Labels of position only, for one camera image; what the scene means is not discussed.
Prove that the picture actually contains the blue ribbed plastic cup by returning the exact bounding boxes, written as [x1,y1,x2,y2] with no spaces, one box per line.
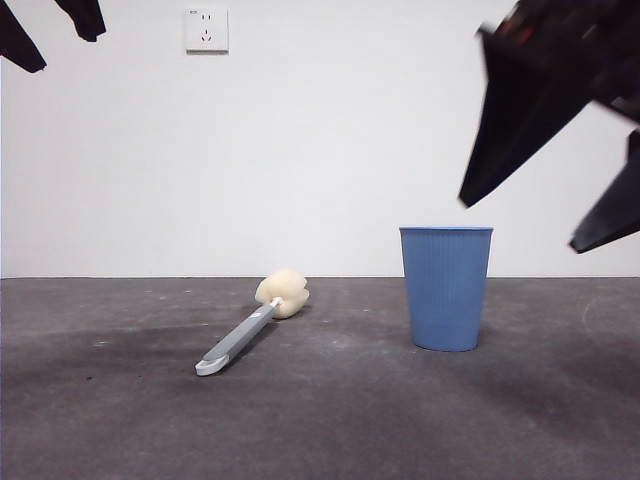
[398,225,495,353]

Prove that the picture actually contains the grey-handled sponge cup brush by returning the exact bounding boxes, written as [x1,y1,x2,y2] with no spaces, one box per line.
[194,268,310,378]

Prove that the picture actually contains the white wall power socket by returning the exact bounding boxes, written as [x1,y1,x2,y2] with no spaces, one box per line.
[185,7,230,55]

